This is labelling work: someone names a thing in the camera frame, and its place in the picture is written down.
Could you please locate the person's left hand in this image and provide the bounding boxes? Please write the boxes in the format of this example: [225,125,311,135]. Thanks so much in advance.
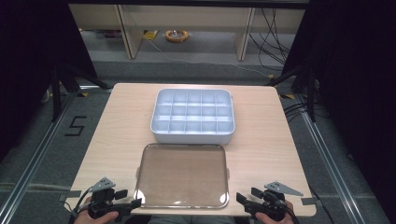
[74,196,120,224]

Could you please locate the white compartment storage box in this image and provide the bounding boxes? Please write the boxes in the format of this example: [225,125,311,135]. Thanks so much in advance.
[149,88,236,146]

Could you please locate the black tripod stand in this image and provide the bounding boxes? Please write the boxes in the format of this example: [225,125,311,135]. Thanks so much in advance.
[264,63,318,123]
[49,61,110,123]

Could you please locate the aluminium floor rail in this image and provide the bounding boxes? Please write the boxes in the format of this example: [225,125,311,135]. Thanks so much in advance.
[0,83,104,224]
[293,92,366,224]

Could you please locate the black curtain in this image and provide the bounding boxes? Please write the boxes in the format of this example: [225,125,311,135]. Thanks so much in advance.
[0,0,99,162]
[281,0,396,223]

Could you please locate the person's right hand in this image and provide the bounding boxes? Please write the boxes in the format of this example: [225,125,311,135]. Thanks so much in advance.
[254,200,296,224]

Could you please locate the black floor cables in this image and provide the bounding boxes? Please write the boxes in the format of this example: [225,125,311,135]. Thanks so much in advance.
[282,101,312,123]

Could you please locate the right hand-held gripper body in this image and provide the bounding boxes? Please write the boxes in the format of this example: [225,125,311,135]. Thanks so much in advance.
[245,181,304,222]

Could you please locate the clear plastic box lid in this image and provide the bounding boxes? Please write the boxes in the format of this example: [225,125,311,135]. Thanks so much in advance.
[133,143,231,210]

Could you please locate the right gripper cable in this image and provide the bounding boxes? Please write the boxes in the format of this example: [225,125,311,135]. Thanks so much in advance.
[283,203,301,224]

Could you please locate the black tape strip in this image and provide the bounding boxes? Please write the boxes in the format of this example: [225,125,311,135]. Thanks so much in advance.
[58,189,82,203]
[300,196,318,206]

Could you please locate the white desk frame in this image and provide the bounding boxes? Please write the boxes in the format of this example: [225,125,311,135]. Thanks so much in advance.
[68,3,306,62]

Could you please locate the yellow object on floor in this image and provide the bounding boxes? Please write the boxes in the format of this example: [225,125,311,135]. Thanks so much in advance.
[142,30,159,41]

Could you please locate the bundle of black cables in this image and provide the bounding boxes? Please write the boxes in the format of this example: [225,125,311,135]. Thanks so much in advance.
[247,7,297,72]

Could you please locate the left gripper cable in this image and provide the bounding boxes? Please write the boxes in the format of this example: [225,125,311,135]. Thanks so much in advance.
[64,187,94,218]

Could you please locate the orange ring-shaped object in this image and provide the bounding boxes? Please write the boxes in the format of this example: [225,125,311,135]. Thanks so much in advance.
[163,29,191,44]

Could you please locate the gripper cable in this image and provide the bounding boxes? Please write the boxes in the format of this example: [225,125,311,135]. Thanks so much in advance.
[64,187,94,218]
[283,203,301,224]

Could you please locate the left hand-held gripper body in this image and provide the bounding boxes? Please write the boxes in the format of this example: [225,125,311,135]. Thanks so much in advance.
[87,176,123,219]

